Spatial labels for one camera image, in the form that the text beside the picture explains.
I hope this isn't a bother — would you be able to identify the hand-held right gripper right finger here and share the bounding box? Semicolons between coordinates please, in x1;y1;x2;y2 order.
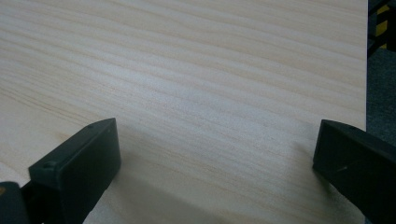
312;119;396;224

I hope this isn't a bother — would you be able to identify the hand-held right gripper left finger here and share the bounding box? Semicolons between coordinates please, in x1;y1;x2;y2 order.
21;118;122;224

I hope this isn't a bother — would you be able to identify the black stand with striped base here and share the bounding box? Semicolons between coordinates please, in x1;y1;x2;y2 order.
367;0;396;59

